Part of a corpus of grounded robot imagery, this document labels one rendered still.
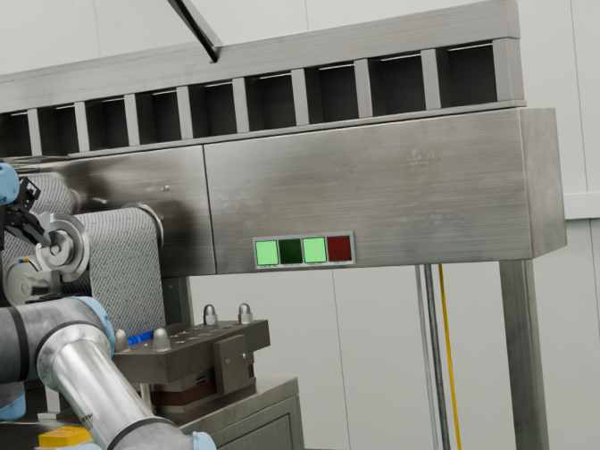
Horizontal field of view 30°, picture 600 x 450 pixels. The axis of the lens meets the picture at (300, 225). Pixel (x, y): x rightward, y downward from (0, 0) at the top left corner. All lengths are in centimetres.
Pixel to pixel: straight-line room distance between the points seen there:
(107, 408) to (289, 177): 102
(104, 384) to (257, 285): 370
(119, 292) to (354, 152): 58
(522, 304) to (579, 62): 230
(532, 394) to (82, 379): 114
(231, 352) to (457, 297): 254
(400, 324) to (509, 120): 280
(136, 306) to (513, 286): 82
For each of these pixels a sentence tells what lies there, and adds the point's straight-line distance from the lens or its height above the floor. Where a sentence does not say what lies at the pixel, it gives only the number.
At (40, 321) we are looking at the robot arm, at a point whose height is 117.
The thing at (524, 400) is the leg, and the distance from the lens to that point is 247.
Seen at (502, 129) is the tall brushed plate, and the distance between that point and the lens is 224.
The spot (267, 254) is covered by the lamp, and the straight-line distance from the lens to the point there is 248.
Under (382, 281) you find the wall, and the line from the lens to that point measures 496.
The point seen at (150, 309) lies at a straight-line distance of 251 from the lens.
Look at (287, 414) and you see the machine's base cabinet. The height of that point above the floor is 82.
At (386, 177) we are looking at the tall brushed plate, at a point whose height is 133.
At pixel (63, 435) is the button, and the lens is 212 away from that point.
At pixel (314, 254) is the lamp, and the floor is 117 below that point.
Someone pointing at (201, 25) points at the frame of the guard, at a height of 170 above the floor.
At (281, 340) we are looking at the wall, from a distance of 525.
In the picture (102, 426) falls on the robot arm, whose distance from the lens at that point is 155.
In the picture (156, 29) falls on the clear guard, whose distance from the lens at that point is 260.
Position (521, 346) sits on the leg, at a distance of 245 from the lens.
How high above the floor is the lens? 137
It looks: 3 degrees down
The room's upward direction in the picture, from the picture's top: 6 degrees counter-clockwise
